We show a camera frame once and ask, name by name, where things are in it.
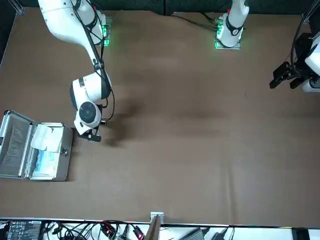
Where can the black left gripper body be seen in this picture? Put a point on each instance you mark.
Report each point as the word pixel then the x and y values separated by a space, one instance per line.
pixel 303 47

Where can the white triangular bandage packet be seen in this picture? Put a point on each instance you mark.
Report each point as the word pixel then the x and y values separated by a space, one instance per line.
pixel 46 136

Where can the aluminium medical kit case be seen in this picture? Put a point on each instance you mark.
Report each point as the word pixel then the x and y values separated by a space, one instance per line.
pixel 12 140

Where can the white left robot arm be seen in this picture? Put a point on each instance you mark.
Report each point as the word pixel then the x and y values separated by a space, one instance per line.
pixel 235 22

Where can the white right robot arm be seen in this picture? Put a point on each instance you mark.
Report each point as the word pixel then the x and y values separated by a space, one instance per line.
pixel 65 22

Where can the blue face mask packet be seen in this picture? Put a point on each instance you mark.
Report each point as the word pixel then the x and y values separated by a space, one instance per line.
pixel 47 163

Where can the small red-lit circuit board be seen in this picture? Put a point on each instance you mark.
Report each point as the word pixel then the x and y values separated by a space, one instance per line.
pixel 108 229
pixel 138 233

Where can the black labelled power adapter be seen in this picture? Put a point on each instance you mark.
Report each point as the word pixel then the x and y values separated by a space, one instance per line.
pixel 23 228

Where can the black side panel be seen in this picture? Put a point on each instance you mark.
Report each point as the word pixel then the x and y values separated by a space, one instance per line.
pixel 3 25

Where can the grey power adapter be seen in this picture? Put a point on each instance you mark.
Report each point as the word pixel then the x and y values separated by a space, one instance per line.
pixel 195 235

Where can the aluminium camera post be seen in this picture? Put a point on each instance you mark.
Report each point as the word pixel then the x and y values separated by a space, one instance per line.
pixel 155 225

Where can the aluminium frame profile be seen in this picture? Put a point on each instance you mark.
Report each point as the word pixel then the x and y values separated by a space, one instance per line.
pixel 18 10

